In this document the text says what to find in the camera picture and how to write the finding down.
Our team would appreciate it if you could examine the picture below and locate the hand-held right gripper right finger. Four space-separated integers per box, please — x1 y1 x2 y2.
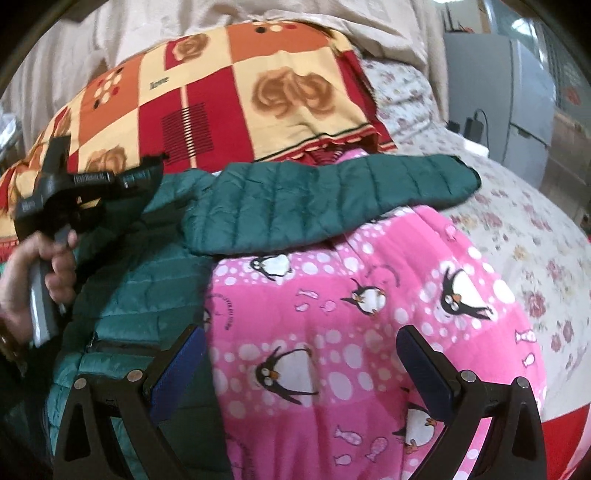
397 325 543 480

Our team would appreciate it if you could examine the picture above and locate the cardboard box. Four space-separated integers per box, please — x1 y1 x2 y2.
539 108 591 222

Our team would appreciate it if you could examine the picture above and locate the person's left hand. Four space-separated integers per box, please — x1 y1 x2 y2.
0 230 78 339

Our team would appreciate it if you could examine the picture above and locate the shiny grey wrapping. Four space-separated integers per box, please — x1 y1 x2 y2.
0 108 26 160

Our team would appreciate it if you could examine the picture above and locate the person's left forearm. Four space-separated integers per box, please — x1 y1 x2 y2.
0 318 29 370

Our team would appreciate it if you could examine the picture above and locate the pink penguin print blanket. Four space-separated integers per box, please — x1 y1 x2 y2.
203 148 548 480

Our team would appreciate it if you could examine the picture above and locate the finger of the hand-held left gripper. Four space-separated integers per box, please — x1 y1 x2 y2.
111 156 166 191

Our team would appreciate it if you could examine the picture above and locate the black charger with cable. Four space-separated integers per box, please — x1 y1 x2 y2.
447 108 491 140

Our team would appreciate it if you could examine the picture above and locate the green puffer jacket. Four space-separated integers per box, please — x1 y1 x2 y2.
44 154 482 480

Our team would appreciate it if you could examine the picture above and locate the grey cabinet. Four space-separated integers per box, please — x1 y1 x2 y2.
442 33 560 166

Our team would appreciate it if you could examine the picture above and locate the red orange checkered blanket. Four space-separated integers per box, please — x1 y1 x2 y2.
0 21 398 259

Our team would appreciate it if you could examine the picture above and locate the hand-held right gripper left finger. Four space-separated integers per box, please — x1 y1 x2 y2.
54 325 208 480

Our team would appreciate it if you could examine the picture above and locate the red cloth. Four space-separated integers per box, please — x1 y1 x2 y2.
462 399 591 480

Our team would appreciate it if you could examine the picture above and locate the white floral bed sheet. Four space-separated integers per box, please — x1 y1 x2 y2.
360 60 591 421

